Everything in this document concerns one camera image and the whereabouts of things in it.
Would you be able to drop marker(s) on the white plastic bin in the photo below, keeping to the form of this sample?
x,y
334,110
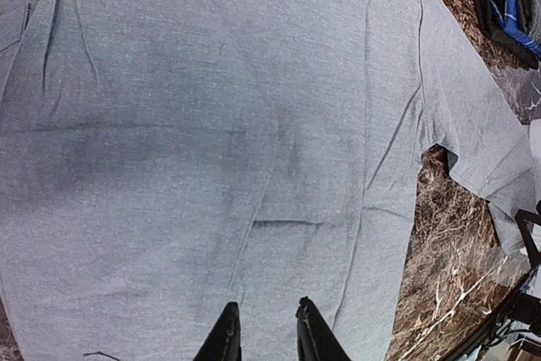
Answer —
x,y
535,140

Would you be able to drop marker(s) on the black front rail base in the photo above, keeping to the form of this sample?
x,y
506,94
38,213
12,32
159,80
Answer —
x,y
518,312

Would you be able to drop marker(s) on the grey long sleeve shirt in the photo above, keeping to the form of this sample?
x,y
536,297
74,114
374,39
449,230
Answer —
x,y
161,158

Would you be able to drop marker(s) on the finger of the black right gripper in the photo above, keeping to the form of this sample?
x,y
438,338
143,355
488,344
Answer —
x,y
525,221

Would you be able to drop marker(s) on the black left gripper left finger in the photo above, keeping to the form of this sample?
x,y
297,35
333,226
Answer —
x,y
223,343

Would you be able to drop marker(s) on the blue plaid folded shirt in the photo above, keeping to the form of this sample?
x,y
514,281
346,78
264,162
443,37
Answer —
x,y
506,17

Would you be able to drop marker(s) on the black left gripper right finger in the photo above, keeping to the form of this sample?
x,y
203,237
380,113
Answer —
x,y
316,342

